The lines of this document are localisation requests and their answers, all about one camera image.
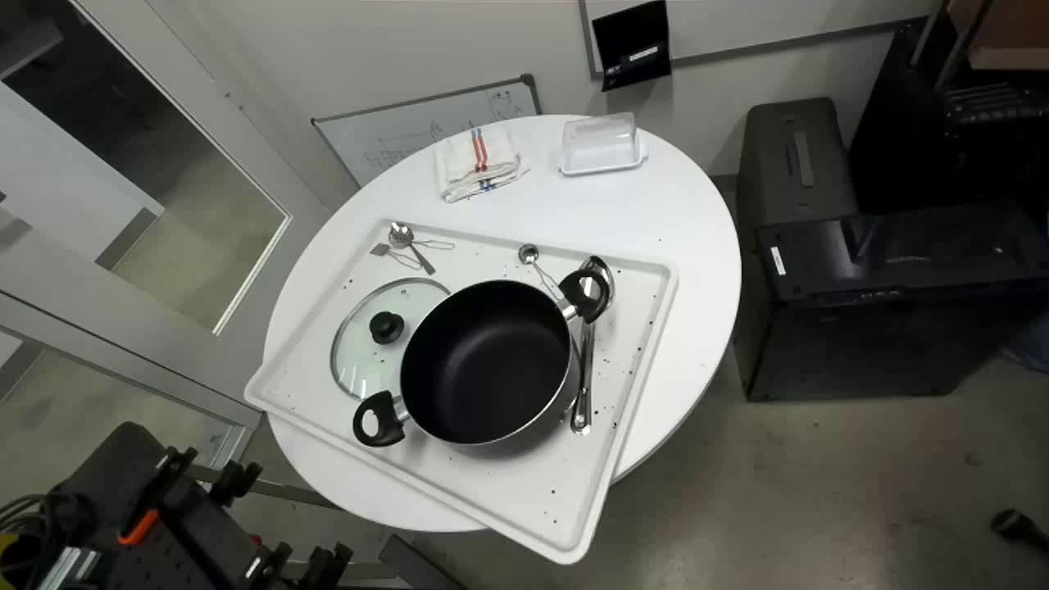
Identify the glass lid with black knob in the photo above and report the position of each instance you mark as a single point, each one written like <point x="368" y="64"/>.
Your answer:
<point x="360" y="347"/>

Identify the small metal spoon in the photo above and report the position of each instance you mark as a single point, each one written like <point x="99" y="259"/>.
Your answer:
<point x="528" y="254"/>

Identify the large metal spoon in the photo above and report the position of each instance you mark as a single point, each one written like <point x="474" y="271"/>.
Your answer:
<point x="581" y="395"/>

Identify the folded white red-striped towel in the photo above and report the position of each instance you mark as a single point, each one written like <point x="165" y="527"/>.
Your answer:
<point x="480" y="158"/>

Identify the clear plastic container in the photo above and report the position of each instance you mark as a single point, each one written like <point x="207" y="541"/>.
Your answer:
<point x="598" y="146"/>

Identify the white plastic tray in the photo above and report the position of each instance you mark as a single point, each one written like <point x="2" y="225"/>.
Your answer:
<point x="525" y="492"/>

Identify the black low cabinet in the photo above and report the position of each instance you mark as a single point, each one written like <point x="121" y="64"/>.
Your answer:
<point x="862" y="307"/>

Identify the black equipment stand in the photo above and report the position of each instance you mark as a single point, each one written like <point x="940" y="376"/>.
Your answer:
<point x="183" y="527"/>

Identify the black tall shelf cabinet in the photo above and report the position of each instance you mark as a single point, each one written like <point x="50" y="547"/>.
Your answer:
<point x="938" y="133"/>

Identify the white door with window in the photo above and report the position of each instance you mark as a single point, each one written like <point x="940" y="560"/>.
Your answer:
<point x="67" y="274"/>

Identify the small whiteboard leaning on wall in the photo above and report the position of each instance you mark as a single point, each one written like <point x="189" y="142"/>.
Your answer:
<point x="404" y="129"/>

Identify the large blank wall whiteboard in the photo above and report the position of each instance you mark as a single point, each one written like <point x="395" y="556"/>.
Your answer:
<point x="766" y="21"/>

